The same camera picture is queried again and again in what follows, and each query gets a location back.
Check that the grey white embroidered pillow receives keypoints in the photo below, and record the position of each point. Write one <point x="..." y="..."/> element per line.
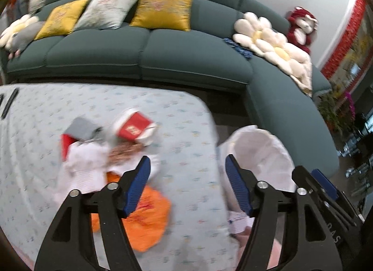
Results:
<point x="106" y="10"/>

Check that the light blue printed tablecloth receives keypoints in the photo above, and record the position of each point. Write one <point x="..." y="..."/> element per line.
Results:
<point x="180" y="131"/>

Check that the grey fabric pouch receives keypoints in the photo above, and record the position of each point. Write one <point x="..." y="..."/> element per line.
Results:
<point x="83" y="128"/>

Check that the red paper decoration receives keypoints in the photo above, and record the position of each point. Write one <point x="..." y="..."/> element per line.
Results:
<point x="14" y="1"/>

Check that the white printed receipt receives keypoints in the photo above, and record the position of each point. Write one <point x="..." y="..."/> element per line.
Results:
<point x="239" y="221"/>

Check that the white paper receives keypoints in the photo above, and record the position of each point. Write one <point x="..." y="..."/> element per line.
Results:
<point x="87" y="166"/>

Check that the black remote control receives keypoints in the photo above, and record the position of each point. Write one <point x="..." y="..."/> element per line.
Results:
<point x="10" y="103"/>
<point x="1" y="101"/>

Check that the white flower-shaped cushion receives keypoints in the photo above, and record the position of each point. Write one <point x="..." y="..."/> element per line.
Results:
<point x="259" y="30"/>
<point x="294" y="61"/>
<point x="16" y="27"/>

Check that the red and white paper box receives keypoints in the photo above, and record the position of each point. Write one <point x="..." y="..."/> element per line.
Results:
<point x="134" y="128"/>

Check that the large yellow embroidered pillow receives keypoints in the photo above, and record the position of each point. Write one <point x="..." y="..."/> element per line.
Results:
<point x="163" y="8"/>

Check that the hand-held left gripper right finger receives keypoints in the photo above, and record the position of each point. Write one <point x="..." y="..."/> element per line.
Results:
<point x="237" y="186"/>

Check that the blue patterned cloth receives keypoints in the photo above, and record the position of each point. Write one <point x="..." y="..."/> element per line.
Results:
<point x="239" y="48"/>

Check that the dark green sofa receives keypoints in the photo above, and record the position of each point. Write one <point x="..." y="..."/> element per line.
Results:
<point x="189" y="55"/>

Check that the red plush toy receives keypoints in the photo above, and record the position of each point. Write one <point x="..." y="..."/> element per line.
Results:
<point x="300" y="31"/>

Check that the small yellow embroidered pillow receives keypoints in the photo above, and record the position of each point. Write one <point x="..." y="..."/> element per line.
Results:
<point x="61" y="18"/>

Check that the grey plush toy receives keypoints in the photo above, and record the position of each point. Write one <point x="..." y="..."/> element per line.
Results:
<point x="24" y="36"/>

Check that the brown snack bag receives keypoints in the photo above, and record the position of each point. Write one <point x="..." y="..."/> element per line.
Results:
<point x="123" y="152"/>

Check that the red door frame decoration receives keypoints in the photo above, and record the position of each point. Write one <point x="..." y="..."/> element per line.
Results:
<point x="348" y="33"/>

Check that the green potted plant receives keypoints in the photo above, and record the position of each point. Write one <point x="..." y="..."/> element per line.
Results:
<point x="335" y="110"/>

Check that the orange plastic bag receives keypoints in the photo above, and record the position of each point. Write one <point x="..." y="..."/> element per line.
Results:
<point x="148" y="221"/>

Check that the red packet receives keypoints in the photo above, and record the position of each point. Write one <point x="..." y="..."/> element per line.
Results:
<point x="67" y="145"/>

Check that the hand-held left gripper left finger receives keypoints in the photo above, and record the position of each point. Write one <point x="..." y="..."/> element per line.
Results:
<point x="137" y="183"/>

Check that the dark furniture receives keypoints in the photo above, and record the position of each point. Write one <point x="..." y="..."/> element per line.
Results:
<point x="358" y="154"/>

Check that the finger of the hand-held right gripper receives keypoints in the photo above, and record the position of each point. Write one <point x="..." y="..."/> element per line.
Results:
<point x="304" y="176"/>
<point x="323" y="180"/>

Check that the pink slipper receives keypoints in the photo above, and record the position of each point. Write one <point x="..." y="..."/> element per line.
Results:
<point x="275" y="255"/>

